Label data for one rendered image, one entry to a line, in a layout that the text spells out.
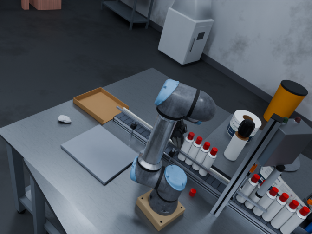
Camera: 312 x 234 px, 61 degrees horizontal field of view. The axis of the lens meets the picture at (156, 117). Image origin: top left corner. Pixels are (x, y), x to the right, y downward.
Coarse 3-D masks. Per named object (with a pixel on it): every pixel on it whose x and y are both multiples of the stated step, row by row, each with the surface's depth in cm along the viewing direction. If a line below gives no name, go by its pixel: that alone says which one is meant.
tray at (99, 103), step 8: (80, 96) 191; (88, 96) 197; (96, 96) 200; (104, 96) 202; (112, 96) 199; (80, 104) 184; (88, 104) 190; (96, 104) 192; (104, 104) 194; (112, 104) 196; (120, 104) 198; (88, 112) 181; (96, 112) 185; (104, 112) 187; (112, 112) 189; (120, 112) 191; (104, 120) 180
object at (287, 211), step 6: (288, 204) 131; (294, 204) 127; (282, 210) 133; (288, 210) 129; (294, 210) 129; (276, 216) 136; (282, 216) 133; (288, 216) 131; (270, 222) 140; (276, 222) 136; (282, 222) 134; (276, 228) 138
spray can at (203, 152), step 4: (204, 144) 147; (208, 144) 147; (200, 148) 150; (204, 148) 148; (208, 148) 149; (200, 152) 150; (204, 152) 148; (196, 156) 154; (200, 156) 151; (204, 156) 150; (196, 160) 154; (200, 160) 152; (192, 168) 158; (196, 168) 156
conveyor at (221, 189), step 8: (128, 120) 179; (136, 128) 175; (144, 128) 177; (144, 136) 170; (168, 144) 170; (168, 152) 164; (176, 152) 166; (176, 160) 160; (200, 176) 155; (208, 176) 157; (216, 184) 153; (224, 184) 154; (232, 200) 146; (256, 216) 142; (280, 232) 137
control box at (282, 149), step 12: (288, 120) 109; (276, 132) 104; (288, 132) 102; (300, 132) 104; (276, 144) 104; (288, 144) 106; (300, 144) 108; (264, 156) 110; (276, 156) 109; (288, 156) 112
